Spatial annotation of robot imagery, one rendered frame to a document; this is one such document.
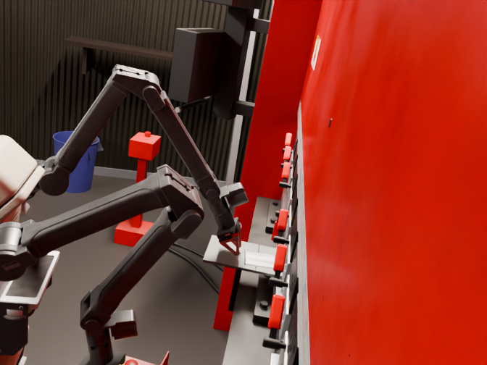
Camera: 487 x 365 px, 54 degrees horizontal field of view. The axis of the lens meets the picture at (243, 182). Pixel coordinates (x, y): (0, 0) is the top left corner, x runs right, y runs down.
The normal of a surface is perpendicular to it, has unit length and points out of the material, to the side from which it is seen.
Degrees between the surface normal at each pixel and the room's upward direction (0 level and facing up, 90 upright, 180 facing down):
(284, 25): 90
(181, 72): 90
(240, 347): 0
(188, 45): 90
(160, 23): 90
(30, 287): 0
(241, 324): 0
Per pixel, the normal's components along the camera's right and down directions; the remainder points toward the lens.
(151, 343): 0.18, -0.92
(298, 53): -0.11, 0.34
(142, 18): 0.13, 0.38
